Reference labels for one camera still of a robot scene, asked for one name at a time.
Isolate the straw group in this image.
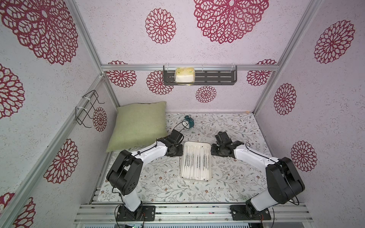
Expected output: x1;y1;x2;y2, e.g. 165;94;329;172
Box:
184;146;189;178
199;147;204;180
194;146;200;180
203;148;207;181

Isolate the straw pile edge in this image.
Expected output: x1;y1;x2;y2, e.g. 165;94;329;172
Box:
180;146;186;178

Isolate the white storage tray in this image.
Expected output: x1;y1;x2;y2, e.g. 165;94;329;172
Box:
180;141;212;182

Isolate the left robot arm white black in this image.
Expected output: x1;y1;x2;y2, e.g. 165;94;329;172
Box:
106;130;184;212

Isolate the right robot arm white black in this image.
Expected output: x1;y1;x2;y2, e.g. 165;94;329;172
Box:
211;132;305;216

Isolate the teal alarm clock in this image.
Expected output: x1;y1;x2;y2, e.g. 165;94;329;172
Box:
182;115;194;129

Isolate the green pillow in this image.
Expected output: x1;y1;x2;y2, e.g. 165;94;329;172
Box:
106;101;168;153

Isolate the yellow sponge block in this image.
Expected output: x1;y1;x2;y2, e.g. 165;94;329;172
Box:
175;67;195;84

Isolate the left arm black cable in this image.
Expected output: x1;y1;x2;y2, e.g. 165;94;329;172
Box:
172;119;190;136

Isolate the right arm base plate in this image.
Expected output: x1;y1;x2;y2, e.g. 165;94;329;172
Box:
230;205;271;221

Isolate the dark metal wall shelf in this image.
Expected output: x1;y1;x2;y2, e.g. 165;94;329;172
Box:
163;65;238;86

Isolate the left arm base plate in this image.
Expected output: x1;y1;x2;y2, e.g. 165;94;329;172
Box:
116;205;156;222

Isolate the black wire wall rack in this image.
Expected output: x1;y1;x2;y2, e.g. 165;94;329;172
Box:
75;89;104;128

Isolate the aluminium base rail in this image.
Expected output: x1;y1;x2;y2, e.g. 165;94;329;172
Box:
73;203;314;227

